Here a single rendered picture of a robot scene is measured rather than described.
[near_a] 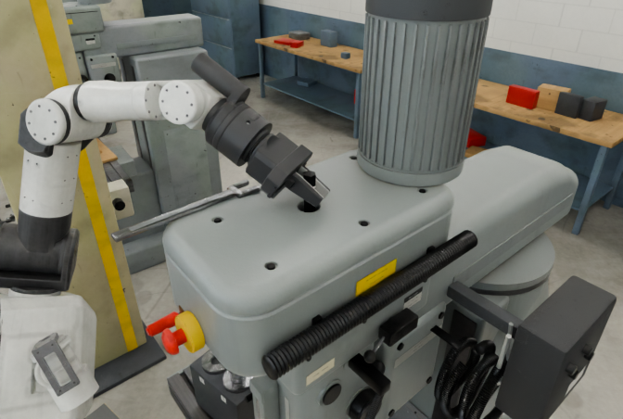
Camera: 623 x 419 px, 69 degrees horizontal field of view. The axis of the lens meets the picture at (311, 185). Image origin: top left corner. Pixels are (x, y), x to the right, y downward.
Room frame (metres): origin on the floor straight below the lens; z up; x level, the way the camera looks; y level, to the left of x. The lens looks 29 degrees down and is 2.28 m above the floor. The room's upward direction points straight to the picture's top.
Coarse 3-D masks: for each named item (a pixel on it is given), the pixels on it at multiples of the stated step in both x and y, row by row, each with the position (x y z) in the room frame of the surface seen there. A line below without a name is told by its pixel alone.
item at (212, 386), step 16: (208, 352) 1.00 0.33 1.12; (192, 368) 0.96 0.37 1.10; (208, 368) 0.94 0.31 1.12; (224, 368) 0.94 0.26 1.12; (208, 384) 0.91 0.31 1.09; (224, 384) 0.89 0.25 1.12; (240, 384) 0.89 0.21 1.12; (208, 400) 0.92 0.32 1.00; (224, 400) 0.86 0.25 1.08; (240, 400) 0.84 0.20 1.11; (224, 416) 0.87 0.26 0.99; (240, 416) 0.83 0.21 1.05
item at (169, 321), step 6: (174, 312) 0.58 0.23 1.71; (162, 318) 0.56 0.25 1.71; (168, 318) 0.56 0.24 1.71; (174, 318) 0.57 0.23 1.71; (150, 324) 0.55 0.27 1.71; (156, 324) 0.55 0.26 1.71; (162, 324) 0.55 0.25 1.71; (168, 324) 0.56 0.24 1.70; (174, 324) 0.56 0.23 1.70; (150, 330) 0.54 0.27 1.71; (156, 330) 0.54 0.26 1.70; (162, 330) 0.55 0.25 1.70
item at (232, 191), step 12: (228, 192) 0.67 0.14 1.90; (240, 192) 0.67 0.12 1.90; (252, 192) 0.68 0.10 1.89; (192, 204) 0.63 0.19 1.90; (204, 204) 0.63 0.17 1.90; (168, 216) 0.59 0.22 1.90; (180, 216) 0.60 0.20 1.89; (132, 228) 0.56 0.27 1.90; (144, 228) 0.56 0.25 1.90; (120, 240) 0.54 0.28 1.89
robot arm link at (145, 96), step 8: (184, 80) 0.77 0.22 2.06; (136, 88) 0.72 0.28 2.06; (144, 88) 0.72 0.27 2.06; (152, 88) 0.74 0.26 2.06; (160, 88) 0.76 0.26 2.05; (136, 96) 0.71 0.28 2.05; (144, 96) 0.71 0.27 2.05; (152, 96) 0.73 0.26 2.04; (136, 104) 0.71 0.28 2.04; (144, 104) 0.71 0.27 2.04; (152, 104) 0.73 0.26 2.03; (136, 112) 0.71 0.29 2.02; (144, 112) 0.71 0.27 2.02; (152, 112) 0.72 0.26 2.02; (160, 112) 0.74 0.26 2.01; (144, 120) 0.72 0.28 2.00; (152, 120) 0.72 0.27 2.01
